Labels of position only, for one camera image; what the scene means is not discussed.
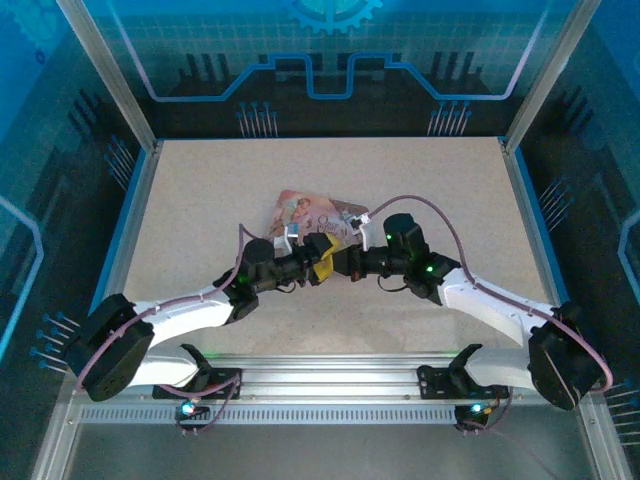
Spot pink illustrated tin box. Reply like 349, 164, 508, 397
267, 188, 371, 251

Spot blue table edge trim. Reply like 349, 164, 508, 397
92, 147, 151, 301
512, 147, 566, 311

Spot small lit controller board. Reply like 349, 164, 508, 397
177, 399, 211, 421
457, 402, 494, 426

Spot aluminium table side rail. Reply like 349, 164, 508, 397
32, 139, 166, 480
499, 137, 634, 480

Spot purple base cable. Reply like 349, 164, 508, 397
457, 387, 514, 434
174, 374, 244, 436

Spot slotted grey cable duct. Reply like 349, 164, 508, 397
79, 404, 501, 426

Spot aluminium frame post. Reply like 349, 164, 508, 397
54, 0, 164, 154
502, 0, 589, 151

